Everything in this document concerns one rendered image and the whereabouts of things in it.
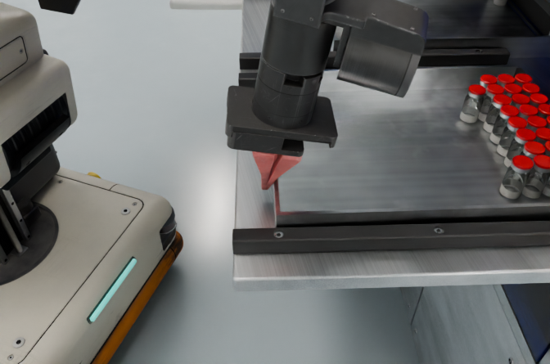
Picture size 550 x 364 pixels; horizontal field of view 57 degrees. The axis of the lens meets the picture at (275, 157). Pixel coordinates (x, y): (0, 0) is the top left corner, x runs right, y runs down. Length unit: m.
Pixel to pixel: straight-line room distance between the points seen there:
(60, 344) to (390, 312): 0.86
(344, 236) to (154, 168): 1.50
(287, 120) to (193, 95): 1.86
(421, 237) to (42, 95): 0.70
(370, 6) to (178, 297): 1.26
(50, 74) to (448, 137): 0.68
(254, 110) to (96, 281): 0.89
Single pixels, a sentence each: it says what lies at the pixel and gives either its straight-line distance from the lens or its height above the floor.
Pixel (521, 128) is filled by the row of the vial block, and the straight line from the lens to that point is 0.63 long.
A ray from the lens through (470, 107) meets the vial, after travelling 0.68.
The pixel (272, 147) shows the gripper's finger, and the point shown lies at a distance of 0.46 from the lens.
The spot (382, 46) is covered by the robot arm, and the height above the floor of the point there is 1.08.
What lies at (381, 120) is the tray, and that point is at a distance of 0.67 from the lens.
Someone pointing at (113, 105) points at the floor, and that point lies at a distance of 2.32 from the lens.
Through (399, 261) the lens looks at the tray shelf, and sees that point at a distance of 0.51.
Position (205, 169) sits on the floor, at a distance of 1.90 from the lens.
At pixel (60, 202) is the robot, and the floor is 0.28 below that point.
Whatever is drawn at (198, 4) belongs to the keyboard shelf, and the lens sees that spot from 1.17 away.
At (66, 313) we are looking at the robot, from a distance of 1.26.
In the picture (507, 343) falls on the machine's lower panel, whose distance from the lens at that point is 0.90.
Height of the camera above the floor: 1.27
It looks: 41 degrees down
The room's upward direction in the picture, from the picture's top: straight up
